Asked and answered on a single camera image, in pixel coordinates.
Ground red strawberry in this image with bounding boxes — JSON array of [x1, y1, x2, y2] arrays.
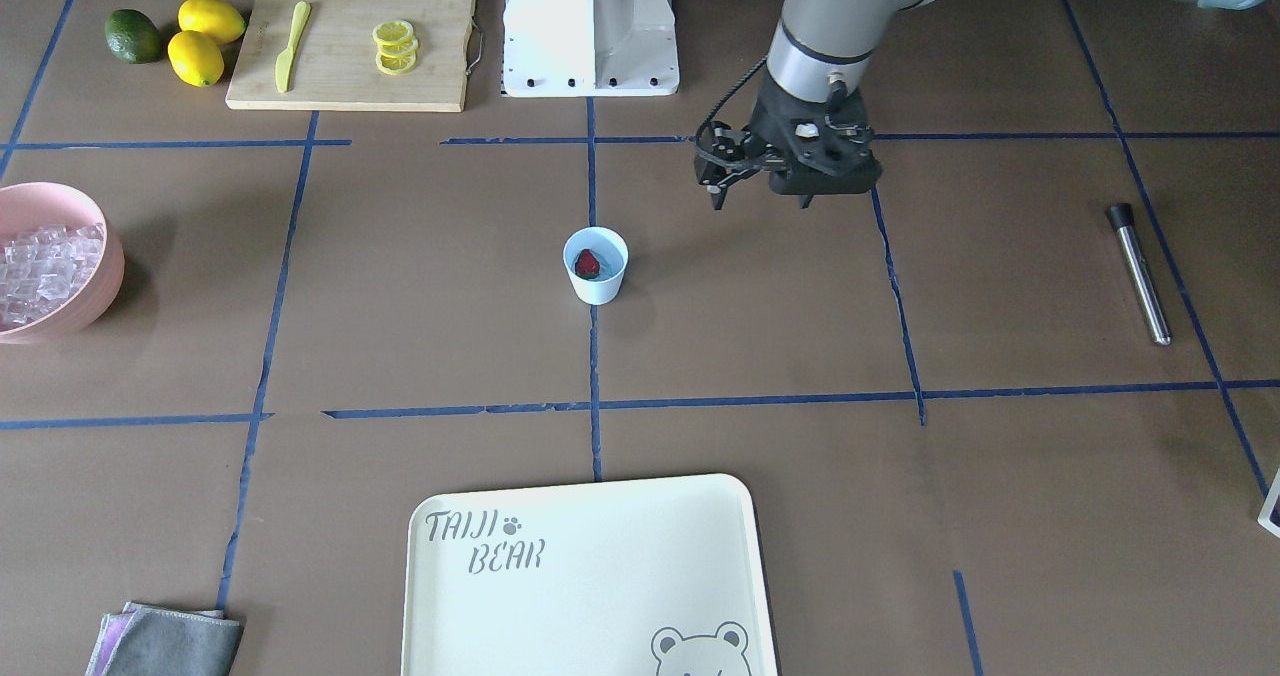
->
[[572, 248, 603, 280]]

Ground green avocado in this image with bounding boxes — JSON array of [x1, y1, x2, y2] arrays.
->
[[104, 9, 164, 65]]

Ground grey folded cloth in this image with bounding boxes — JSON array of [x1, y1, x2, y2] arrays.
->
[[84, 602, 243, 675]]

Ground yellow lemon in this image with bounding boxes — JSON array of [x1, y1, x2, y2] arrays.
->
[[178, 0, 246, 46], [166, 29, 225, 88]]

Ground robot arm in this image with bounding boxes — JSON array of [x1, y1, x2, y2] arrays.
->
[[745, 0, 1266, 197]]

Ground pink bowl of ice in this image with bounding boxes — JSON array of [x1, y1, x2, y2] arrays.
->
[[1, 181, 125, 344]]

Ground cream bear serving tray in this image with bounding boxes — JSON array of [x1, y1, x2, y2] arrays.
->
[[399, 474, 780, 675]]

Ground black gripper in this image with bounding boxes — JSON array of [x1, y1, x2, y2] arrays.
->
[[748, 76, 883, 197]]

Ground lemon slices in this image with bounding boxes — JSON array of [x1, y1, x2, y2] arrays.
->
[[371, 20, 419, 76]]

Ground steel muddler with black tip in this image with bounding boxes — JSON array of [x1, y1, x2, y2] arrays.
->
[[1105, 202, 1172, 347]]

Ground light blue paper cup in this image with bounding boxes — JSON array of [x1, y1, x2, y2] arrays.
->
[[562, 227, 630, 306]]

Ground yellow plastic knife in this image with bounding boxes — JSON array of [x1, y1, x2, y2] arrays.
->
[[274, 1, 312, 93]]

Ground white wire cup rack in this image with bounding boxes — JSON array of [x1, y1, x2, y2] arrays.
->
[[1256, 470, 1280, 538]]

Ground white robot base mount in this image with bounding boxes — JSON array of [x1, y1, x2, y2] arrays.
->
[[502, 0, 681, 99]]

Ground wooden cutting board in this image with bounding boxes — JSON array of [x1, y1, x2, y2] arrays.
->
[[225, 0, 477, 114]]

